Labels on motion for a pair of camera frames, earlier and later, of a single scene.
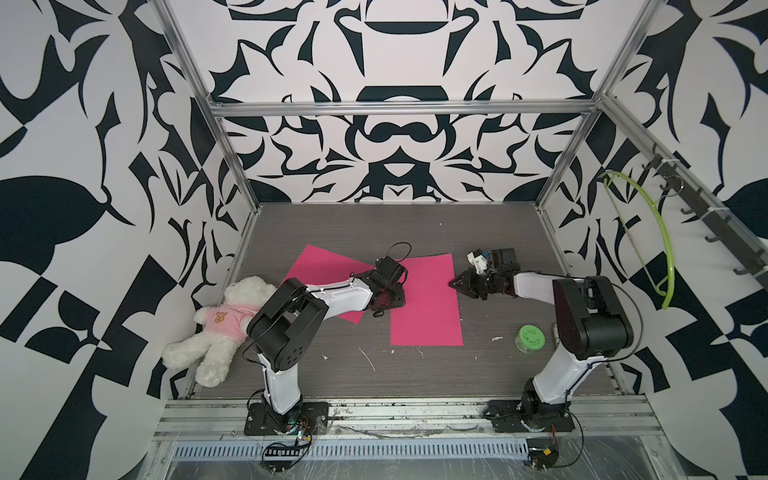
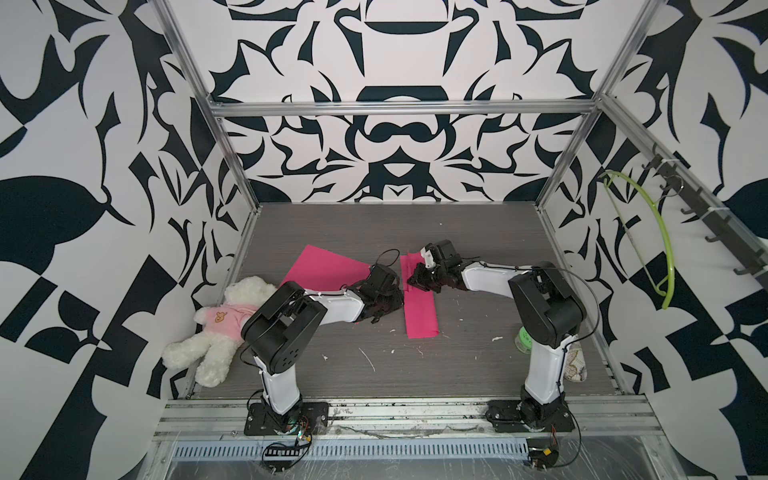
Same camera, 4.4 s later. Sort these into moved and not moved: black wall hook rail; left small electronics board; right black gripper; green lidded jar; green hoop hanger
Moved: right black gripper
Not moved: left small electronics board; green lidded jar; green hoop hanger; black wall hook rail
